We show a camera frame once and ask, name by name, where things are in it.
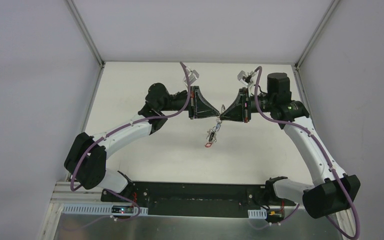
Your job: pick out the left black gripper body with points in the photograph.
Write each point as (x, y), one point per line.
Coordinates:
(194, 103)

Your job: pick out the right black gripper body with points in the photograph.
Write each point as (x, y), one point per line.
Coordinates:
(244, 105)

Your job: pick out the large metal keyring disc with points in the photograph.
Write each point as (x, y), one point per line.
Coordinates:
(212, 132)

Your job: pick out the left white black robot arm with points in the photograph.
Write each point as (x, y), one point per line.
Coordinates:
(87, 157)

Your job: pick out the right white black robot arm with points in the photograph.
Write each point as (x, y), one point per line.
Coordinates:
(332, 189)

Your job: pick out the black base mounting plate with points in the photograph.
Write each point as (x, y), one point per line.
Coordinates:
(202, 199)

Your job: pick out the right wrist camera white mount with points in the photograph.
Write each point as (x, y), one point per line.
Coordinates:
(246, 78)

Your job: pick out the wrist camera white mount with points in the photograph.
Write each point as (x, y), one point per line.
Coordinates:
(191, 76)
(246, 78)

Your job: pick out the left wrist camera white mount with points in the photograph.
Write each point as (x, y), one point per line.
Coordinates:
(191, 76)

